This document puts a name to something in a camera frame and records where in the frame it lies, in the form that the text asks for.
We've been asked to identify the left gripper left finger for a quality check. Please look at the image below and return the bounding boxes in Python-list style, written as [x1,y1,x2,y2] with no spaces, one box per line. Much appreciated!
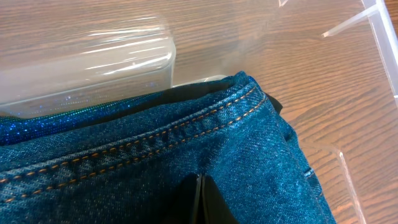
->
[160,174,202,224]

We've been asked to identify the blue green sequin cloth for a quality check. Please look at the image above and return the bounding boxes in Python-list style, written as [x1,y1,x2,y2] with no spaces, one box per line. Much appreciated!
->
[1,92,164,146]

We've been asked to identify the clear plastic storage bin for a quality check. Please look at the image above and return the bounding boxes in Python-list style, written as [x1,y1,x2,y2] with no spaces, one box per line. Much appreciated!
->
[1,0,397,223]

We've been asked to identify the black cloth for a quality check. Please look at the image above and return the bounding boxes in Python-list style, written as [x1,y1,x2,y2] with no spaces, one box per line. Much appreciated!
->
[93,79,284,125]

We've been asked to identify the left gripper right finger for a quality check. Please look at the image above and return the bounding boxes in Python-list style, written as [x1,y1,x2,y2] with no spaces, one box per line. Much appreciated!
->
[201,175,238,224]

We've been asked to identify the blue denim jeans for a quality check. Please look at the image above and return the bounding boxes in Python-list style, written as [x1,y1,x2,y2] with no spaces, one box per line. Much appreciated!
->
[1,72,335,223]

